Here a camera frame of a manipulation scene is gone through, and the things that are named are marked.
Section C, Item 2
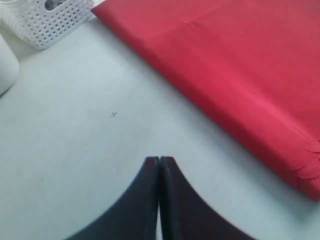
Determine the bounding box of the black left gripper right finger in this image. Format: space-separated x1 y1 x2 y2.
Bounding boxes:
158 156 253 240

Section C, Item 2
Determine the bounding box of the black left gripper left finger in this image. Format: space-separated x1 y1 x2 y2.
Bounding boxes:
69 156 160 240

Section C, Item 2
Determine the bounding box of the red table cloth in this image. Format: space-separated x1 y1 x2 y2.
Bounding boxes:
92 0 320 201

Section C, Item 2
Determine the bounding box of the blue white milk carton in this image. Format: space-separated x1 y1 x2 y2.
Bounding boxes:
44 0 67 11

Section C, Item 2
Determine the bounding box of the cream plastic bin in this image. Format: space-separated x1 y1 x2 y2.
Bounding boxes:
0 35 20 95

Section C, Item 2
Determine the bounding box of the white perforated plastic basket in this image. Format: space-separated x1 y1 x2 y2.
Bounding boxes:
0 0 95 50

